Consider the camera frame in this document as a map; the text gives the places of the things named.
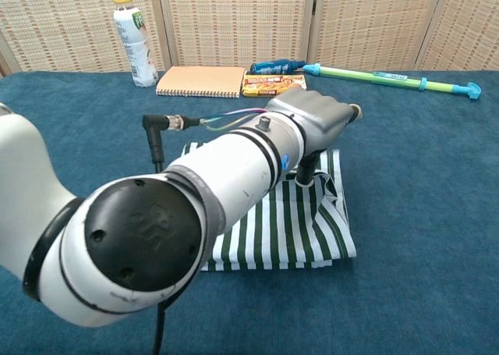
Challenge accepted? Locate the blue tube bottle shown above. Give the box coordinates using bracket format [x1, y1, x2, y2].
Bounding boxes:
[249, 59, 307, 75]

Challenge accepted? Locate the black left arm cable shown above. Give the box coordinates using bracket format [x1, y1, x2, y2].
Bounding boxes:
[142, 107, 270, 355]

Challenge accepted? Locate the white drink bottle yellow cap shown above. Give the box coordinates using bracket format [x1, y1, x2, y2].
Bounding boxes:
[111, 0, 159, 87]

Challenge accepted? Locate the green white striped T-shirt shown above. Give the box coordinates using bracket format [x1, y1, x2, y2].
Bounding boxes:
[182, 142, 358, 272]

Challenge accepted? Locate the orange spiral notebook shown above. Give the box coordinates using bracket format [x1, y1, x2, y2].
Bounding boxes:
[155, 66, 246, 98]

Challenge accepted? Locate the yellow curry box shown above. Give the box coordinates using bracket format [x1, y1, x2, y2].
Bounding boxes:
[242, 73, 308, 98]

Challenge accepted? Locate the blue table cover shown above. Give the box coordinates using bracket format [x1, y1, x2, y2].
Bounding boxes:
[0, 69, 499, 355]

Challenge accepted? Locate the woven bamboo folding screen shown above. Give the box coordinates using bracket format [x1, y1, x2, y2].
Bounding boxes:
[0, 0, 499, 75]

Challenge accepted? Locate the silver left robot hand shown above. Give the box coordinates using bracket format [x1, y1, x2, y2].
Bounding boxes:
[267, 88, 363, 188]

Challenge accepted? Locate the green blue water pump toy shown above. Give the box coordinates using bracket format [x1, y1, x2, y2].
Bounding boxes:
[302, 62, 482, 101]

